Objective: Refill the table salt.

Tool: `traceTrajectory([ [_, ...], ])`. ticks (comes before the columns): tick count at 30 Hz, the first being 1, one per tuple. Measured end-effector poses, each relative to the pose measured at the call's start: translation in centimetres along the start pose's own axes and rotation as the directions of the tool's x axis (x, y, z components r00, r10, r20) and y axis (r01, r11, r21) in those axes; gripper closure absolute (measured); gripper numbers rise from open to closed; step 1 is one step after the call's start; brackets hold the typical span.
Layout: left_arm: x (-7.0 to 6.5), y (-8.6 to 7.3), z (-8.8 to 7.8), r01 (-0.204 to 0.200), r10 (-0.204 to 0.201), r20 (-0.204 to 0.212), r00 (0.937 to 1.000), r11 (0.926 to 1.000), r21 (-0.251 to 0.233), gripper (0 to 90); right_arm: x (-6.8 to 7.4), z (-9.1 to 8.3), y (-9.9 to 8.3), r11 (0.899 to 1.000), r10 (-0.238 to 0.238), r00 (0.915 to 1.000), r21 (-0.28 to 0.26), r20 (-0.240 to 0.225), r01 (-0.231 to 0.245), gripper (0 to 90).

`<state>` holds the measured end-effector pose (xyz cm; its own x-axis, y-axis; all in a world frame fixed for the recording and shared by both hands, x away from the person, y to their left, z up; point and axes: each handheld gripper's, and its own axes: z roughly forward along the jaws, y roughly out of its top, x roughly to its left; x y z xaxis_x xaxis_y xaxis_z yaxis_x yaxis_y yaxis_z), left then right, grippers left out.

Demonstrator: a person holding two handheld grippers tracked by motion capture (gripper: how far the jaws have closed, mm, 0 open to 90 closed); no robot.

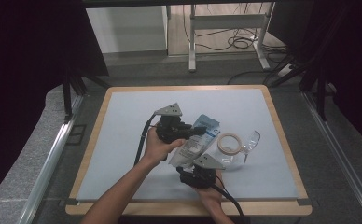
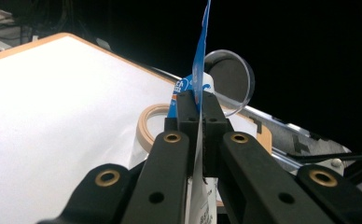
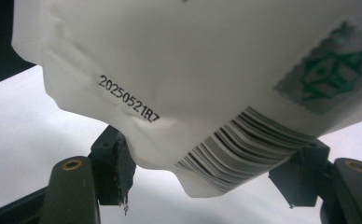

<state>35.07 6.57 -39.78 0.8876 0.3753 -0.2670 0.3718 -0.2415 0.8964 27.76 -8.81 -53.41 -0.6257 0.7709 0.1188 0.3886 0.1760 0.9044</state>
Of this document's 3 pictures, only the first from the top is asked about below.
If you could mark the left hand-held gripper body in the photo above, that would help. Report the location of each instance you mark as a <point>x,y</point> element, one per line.
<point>173,127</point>

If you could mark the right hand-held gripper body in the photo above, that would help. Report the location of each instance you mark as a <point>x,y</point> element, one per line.
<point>201,177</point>

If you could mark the white and blue refill pouch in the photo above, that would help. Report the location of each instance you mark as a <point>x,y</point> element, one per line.
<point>194,146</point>

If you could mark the person's right hand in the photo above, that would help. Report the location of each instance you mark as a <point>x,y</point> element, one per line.
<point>211,199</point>

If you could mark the person's left hand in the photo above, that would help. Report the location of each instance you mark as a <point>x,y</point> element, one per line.
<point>155,151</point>

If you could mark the pale grey table mat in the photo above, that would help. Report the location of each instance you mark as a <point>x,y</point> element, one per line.
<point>123,124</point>

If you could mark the white power strip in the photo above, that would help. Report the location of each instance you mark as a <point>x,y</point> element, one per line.
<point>284,71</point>

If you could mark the white cabinet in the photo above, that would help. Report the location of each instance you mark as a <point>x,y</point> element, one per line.
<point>126,28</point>

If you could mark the black tripod stand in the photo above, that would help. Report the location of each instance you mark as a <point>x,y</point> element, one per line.
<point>67,96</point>

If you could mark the black metal stand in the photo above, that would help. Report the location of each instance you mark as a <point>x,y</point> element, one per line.
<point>320,93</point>

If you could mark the black curtain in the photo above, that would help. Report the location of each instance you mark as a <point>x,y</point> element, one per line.
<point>350,62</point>
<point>23,62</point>

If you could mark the white metal desk frame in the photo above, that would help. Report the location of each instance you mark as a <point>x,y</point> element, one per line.
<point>229,21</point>

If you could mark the aluminium rail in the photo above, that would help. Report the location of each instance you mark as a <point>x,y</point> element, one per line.
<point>341,155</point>
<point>48,168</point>

